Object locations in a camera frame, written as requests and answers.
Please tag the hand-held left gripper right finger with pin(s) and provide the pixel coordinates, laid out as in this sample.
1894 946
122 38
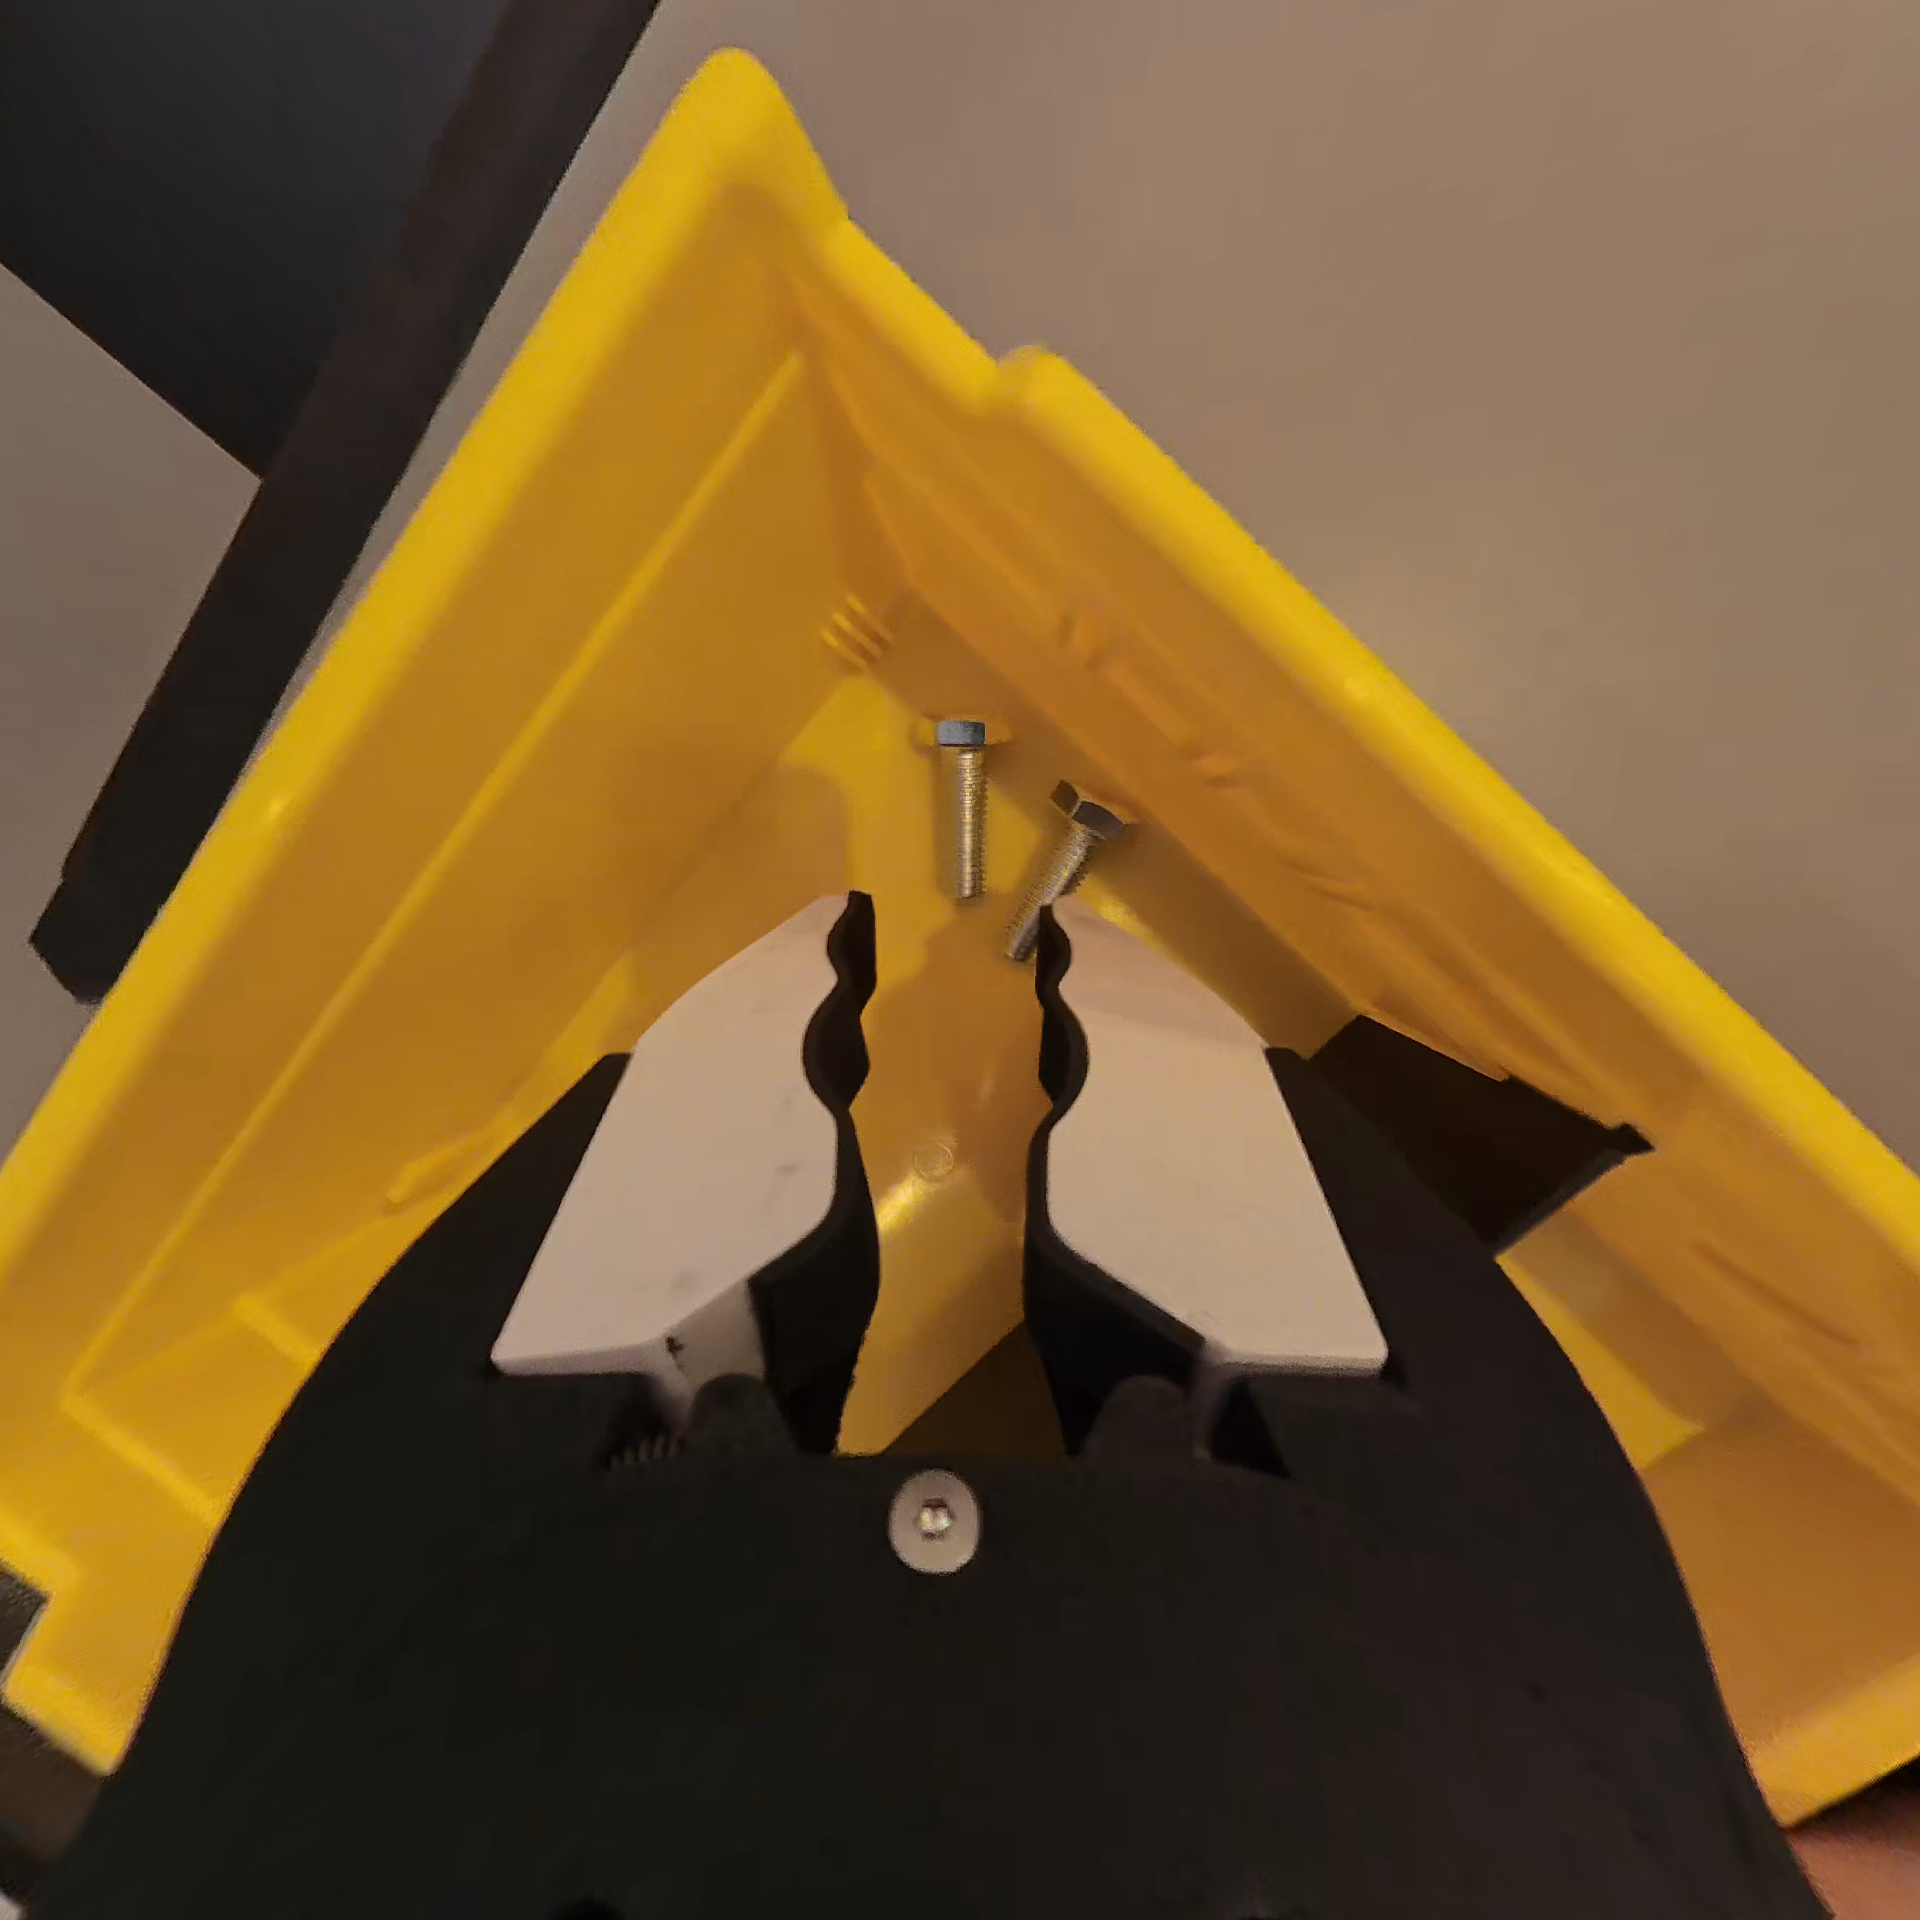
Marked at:
1184 1171

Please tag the yellow plastic bin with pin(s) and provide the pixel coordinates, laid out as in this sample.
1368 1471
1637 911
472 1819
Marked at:
452 780

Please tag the silver hex bolt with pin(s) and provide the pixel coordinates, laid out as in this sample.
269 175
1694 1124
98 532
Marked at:
963 819
1059 879

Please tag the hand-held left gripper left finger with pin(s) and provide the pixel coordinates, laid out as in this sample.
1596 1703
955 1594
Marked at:
704 1141

